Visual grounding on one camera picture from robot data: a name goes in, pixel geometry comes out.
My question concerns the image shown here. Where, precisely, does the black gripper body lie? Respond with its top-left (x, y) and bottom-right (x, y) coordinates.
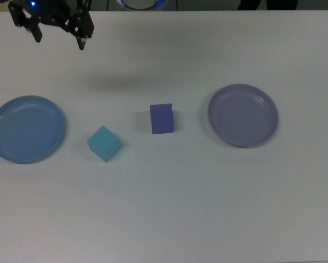
top-left (32, 0), bottom-right (78, 28)

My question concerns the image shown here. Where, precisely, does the cyan foam cube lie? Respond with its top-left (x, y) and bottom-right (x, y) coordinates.
top-left (86, 125), bottom-right (123, 164)

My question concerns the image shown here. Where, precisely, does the purple foam cube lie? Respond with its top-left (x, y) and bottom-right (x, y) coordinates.
top-left (149, 103), bottom-right (175, 135)

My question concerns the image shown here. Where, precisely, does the blue round plate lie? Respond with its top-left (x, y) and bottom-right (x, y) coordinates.
top-left (0, 95), bottom-right (66, 164)

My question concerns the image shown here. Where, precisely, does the purple round plate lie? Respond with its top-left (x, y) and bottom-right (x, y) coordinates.
top-left (207, 83), bottom-right (279, 148)

